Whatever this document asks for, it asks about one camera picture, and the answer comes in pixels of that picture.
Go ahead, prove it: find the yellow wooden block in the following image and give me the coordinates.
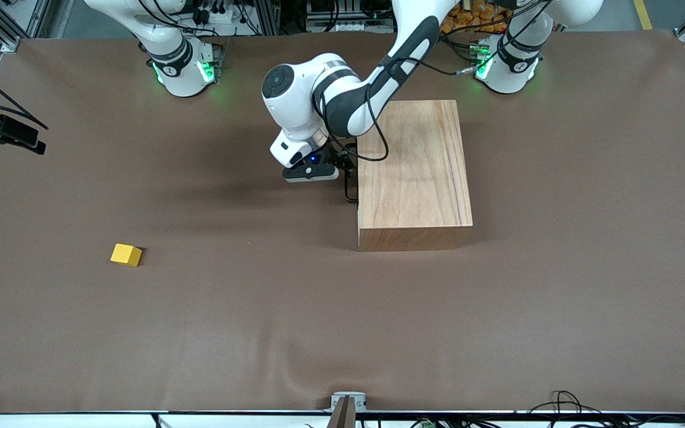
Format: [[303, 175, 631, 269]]
[[110, 243, 143, 268]]

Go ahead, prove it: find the light wooden drawer box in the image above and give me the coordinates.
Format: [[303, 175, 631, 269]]
[[356, 99, 474, 252]]

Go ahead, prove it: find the white power strip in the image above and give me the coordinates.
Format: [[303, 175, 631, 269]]
[[193, 3, 243, 27]]

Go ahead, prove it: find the brown table mat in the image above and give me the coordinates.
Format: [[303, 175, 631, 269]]
[[0, 30, 685, 415]]

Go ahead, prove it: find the pile of orange objects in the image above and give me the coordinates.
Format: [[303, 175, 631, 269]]
[[439, 0, 513, 34]]

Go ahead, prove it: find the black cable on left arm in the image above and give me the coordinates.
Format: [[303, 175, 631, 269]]
[[342, 0, 557, 164]]

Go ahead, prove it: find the black cable of mounted device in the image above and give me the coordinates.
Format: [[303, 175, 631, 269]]
[[0, 62, 49, 130]]

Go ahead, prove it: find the black cable bundle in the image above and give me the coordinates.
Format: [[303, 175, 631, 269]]
[[524, 389, 685, 428]]

